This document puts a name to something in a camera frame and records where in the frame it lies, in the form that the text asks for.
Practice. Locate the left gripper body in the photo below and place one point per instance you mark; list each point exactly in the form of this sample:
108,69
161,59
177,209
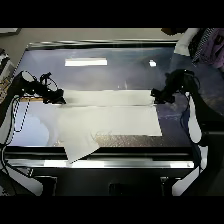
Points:
54,96

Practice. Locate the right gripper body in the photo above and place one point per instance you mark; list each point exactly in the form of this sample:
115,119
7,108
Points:
162,95

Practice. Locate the white shirt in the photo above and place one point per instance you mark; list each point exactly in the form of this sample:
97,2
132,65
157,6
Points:
110,116

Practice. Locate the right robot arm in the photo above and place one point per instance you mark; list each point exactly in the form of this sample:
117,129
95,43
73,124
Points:
203,110

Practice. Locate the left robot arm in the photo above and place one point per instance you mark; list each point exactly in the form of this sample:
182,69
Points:
20,83

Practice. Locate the white garment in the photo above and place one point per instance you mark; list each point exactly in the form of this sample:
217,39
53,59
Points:
184,41

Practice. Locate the checked garment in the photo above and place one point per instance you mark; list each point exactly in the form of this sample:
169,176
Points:
200,46

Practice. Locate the purple garment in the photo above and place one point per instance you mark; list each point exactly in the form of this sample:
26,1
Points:
216,46

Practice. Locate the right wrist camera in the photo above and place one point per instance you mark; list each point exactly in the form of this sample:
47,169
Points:
176,76

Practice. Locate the silver frame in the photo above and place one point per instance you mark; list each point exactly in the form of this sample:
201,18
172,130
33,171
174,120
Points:
133,164

